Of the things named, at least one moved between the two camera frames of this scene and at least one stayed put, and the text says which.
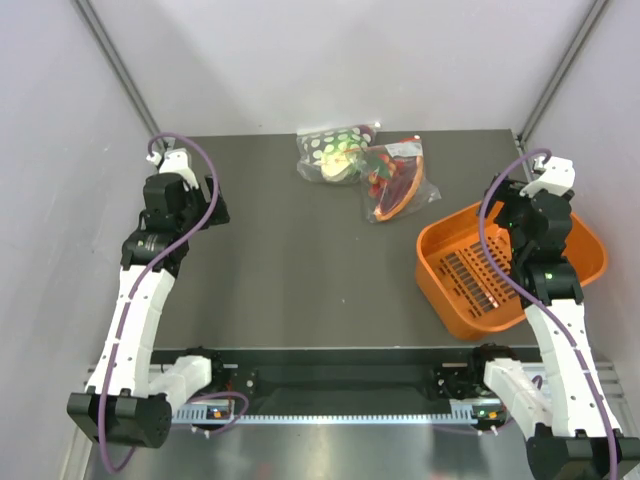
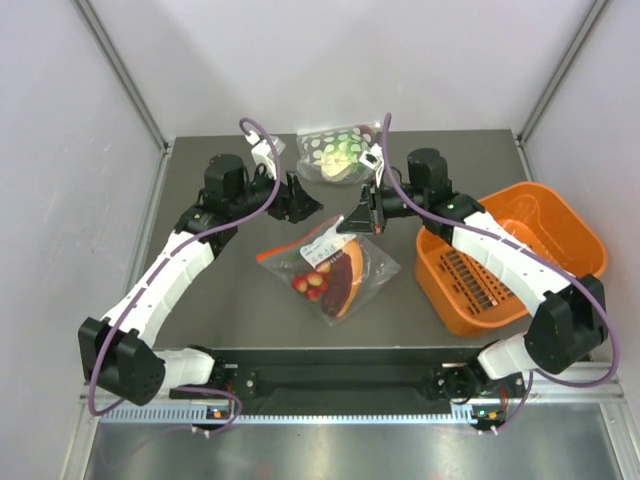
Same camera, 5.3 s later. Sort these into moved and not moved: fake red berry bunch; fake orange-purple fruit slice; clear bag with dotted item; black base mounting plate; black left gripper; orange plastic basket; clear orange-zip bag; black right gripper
Moved: black left gripper; fake orange-purple fruit slice; black right gripper; fake red berry bunch; clear orange-zip bag
Not moved: clear bag with dotted item; orange plastic basket; black base mounting plate
